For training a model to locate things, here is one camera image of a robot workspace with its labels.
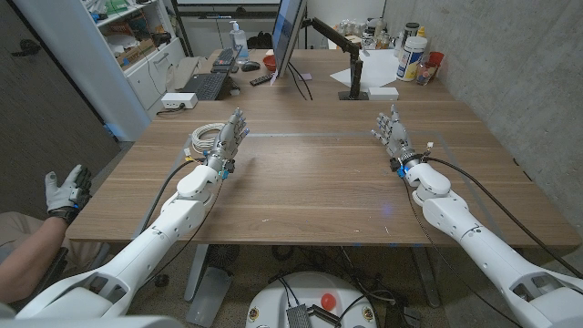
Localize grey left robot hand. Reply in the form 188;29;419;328
204;108;251;175

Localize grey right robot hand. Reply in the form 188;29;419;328
371;104;423;172

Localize white Ethernet cable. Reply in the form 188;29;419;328
189;122;228;155

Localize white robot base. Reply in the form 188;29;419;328
245;272;378;328

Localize clear hand sanitizer bottle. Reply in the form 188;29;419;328
229;20;251;65

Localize person's grey gloved hand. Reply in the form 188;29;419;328
44;164;93;224

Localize small white box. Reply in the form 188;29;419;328
366;86;400;102

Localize large black keyboard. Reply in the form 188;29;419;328
179;71;229;102

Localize white power strip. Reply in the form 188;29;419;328
160;92;199;110

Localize small clear plastic bottle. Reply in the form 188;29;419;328
414;61;436;87

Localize white paper sheet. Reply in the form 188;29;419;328
329;48;402;90

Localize white wipes canister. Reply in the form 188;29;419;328
395;36;429;83

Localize small black keyboard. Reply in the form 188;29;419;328
210;46;241;75

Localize red plastic cup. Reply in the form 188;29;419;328
426;50;445;79

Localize black bag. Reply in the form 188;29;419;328
247;30;274;50

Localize black lid steel tumbler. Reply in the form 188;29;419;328
400;22;421;46

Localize black round fan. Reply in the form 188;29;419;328
207;244;241;271

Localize black computer monitor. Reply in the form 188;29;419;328
271;0;308;78

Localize brown cardboard box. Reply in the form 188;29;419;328
113;38;159;70

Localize whiteboard on black stand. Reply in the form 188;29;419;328
175;0;282;19

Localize grey table leg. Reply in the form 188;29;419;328
184;244;233;328

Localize white shelf cabinet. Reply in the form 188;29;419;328
13;0;188;142

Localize grey perforated metal box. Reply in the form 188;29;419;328
285;303;313;328

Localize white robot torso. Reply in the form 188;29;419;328
0;314;186;328

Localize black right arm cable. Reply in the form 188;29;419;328
423;156;583;280

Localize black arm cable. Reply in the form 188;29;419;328
138;157;206;233
423;156;583;280

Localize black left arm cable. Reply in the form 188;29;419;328
138;157;206;233

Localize black power strip cord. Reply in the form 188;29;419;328
156;103;187;117

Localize black monitor cables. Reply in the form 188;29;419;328
285;61;315;102

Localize black door handle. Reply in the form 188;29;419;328
11;38;43;58

